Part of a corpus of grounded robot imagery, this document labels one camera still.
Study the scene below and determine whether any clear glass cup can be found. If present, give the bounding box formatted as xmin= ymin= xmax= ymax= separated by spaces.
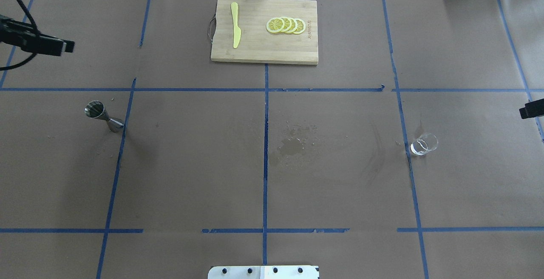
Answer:
xmin=409 ymin=132 xmax=439 ymax=157

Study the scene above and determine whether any steel double jigger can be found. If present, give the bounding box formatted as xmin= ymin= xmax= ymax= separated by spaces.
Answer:
xmin=84 ymin=100 xmax=125 ymax=132

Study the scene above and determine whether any wooden cutting board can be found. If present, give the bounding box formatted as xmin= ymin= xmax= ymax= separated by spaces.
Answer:
xmin=210 ymin=0 xmax=319 ymax=65

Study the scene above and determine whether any yellow plastic knife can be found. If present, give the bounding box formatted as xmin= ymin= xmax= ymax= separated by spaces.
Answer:
xmin=230 ymin=2 xmax=242 ymax=49

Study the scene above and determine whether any lemon slice farthest from knife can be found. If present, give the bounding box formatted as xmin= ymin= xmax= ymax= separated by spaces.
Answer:
xmin=293 ymin=19 xmax=306 ymax=35

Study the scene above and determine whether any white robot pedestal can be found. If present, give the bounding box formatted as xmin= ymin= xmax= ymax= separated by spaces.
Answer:
xmin=207 ymin=265 xmax=320 ymax=279

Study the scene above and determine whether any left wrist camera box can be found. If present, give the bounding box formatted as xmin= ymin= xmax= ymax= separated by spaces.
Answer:
xmin=0 ymin=15 xmax=75 ymax=56

